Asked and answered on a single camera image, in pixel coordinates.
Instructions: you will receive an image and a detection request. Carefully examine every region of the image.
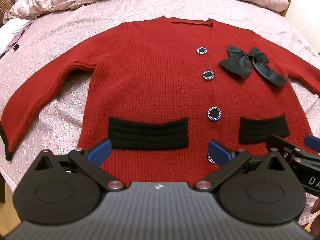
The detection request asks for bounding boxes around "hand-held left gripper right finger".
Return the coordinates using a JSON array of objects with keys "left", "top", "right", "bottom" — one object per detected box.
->
[{"left": 194, "top": 139, "right": 285, "bottom": 190}]

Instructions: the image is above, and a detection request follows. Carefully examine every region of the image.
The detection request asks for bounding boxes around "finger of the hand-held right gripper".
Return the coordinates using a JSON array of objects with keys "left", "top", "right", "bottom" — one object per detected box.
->
[
  {"left": 265, "top": 134, "right": 304, "bottom": 160},
  {"left": 304, "top": 134, "right": 320, "bottom": 153}
]

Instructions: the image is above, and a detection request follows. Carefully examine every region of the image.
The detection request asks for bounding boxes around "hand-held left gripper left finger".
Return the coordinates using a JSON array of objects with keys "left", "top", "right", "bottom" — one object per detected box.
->
[{"left": 34, "top": 139, "right": 126, "bottom": 192}]

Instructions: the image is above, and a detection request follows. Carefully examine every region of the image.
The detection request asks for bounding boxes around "red knit cardigan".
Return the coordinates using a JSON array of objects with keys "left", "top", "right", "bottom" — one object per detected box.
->
[{"left": 0, "top": 16, "right": 320, "bottom": 188}]

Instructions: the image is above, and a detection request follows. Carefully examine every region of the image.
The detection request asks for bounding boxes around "pink floral bedsheet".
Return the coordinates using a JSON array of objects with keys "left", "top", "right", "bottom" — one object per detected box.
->
[{"left": 0, "top": 0, "right": 320, "bottom": 233}]

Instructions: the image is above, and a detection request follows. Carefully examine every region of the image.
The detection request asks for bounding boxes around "white and purple pillow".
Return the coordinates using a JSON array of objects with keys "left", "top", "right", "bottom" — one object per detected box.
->
[{"left": 0, "top": 17, "right": 33, "bottom": 58}]

